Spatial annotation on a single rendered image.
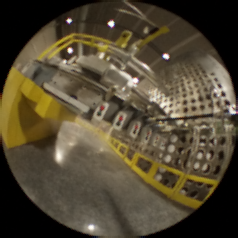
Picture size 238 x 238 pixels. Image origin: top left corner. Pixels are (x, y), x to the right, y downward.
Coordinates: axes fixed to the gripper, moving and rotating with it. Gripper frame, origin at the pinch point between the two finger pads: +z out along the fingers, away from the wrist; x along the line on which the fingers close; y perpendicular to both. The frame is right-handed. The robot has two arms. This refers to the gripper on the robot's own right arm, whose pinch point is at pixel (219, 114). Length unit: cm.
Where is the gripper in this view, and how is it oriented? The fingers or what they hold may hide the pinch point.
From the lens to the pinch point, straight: 61.5
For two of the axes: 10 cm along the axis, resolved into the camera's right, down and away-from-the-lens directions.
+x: -8.0, 4.8, -3.5
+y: -4.7, -8.7, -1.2
